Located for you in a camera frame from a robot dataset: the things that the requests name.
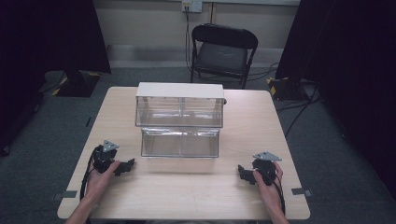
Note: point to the clear drawer cabinet white top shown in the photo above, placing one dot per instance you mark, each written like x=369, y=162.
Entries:
x=180, y=105

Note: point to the grey tape piece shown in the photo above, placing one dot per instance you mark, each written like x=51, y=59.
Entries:
x=66, y=194
x=301, y=191

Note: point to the person's left hand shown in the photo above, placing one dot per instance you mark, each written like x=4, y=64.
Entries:
x=99, y=183

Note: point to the white wall outlet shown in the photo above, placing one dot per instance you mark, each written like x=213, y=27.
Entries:
x=191, y=5

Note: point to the black curtain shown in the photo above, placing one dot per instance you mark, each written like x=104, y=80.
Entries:
x=46, y=46
x=348, y=62

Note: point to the clear acrylic drawer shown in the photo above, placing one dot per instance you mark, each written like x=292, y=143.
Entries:
x=180, y=143

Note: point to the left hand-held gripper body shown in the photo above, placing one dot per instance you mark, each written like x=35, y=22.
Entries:
x=104, y=158

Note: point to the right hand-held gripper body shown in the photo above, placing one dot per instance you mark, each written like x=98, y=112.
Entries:
x=266, y=168

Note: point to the black stand base yellow stripes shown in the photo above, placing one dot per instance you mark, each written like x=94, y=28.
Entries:
x=286, y=88
x=77, y=84

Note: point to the black folding chair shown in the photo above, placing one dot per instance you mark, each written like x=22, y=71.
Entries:
x=221, y=56

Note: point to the person's right hand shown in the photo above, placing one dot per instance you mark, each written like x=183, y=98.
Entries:
x=268, y=193

